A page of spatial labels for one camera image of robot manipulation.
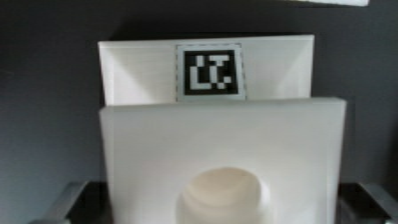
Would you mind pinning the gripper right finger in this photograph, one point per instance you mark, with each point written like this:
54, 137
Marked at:
377, 205

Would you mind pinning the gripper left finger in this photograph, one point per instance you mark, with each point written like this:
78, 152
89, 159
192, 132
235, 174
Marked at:
55, 215

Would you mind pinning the white lamp base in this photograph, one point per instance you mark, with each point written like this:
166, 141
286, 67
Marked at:
221, 138

